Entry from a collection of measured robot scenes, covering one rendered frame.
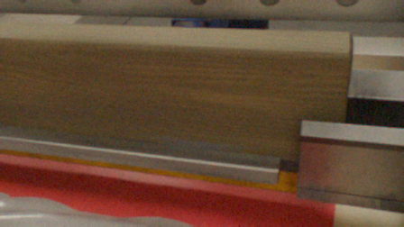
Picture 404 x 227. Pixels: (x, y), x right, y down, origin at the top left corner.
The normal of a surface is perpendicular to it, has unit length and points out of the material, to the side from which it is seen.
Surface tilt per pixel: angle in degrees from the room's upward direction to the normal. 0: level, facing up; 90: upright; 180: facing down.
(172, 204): 0
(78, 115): 90
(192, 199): 0
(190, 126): 90
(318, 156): 90
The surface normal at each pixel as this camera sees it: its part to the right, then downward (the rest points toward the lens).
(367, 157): -0.32, 0.51
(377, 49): -0.09, -0.85
